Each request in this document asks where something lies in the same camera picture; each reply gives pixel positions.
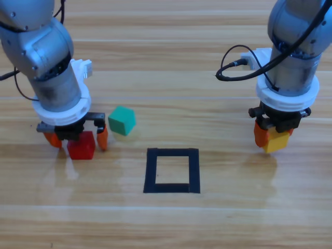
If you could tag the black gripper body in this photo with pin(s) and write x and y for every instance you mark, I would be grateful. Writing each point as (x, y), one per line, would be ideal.
(70, 133)
(285, 120)

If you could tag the white wrist mount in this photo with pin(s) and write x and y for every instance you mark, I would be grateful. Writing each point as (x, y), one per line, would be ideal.
(285, 99)
(62, 116)

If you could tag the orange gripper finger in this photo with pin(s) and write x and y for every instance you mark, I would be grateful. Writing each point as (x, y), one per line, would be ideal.
(261, 136)
(291, 132)
(103, 137)
(55, 141)

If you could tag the yellow cube block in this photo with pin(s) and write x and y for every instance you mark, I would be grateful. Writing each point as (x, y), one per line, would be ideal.
(277, 144)

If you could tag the green cube block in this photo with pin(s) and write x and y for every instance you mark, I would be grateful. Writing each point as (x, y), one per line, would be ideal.
(120, 120)

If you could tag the black tape square outline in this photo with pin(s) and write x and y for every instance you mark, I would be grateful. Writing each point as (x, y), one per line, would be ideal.
(151, 168)

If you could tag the red cube block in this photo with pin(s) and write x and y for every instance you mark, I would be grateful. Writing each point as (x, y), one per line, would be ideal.
(81, 149)

